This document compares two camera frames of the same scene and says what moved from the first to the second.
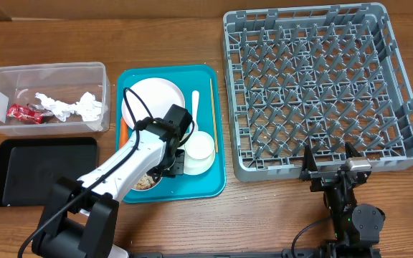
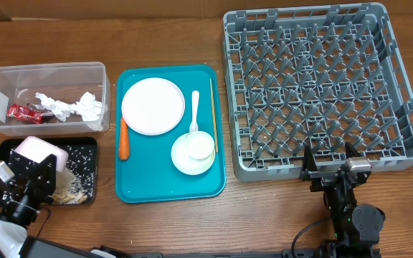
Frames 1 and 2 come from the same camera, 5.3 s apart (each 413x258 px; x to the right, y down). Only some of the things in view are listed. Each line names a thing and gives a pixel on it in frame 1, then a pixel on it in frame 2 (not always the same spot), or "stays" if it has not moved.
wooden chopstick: x=214 y=117 stays
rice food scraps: x=145 y=182 → x=74 y=184
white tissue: x=88 y=109 stays
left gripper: x=177 y=168 → x=30 y=187
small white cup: x=199 y=145 stays
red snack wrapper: x=29 y=112 stays
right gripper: x=322 y=179 stays
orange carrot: x=123 y=133 stays
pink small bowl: x=144 y=183 → x=39 y=150
